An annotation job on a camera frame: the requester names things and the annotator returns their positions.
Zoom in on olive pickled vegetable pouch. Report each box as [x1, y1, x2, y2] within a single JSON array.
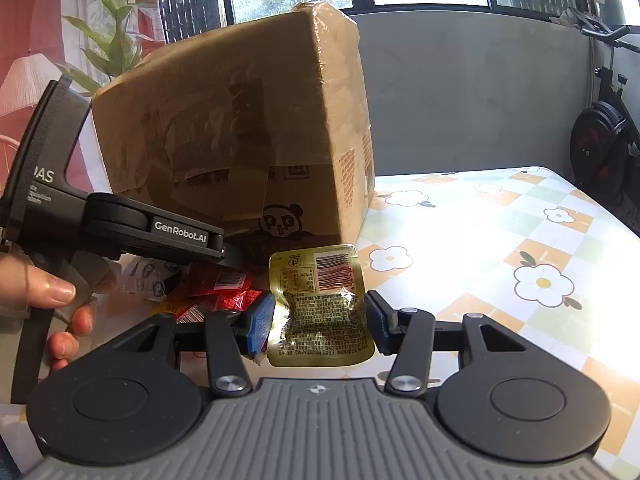
[[267, 244, 374, 367]]

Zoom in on person left hand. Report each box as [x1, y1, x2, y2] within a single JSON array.
[[1, 254, 98, 372]]

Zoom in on red snack packet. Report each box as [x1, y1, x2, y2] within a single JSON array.
[[152, 266, 264, 323]]

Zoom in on white blue candy packet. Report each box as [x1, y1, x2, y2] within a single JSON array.
[[120, 257, 186, 302]]

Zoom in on checkered floral tablecloth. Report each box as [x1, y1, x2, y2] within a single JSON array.
[[0, 164, 640, 480]]

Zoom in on brown cardboard box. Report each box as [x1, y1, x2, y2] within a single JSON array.
[[91, 2, 374, 256]]

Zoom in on printed backdrop curtain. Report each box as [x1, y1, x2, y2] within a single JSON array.
[[1, 0, 165, 177]]

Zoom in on black exercise bike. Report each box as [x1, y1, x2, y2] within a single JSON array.
[[549, 6, 640, 236]]

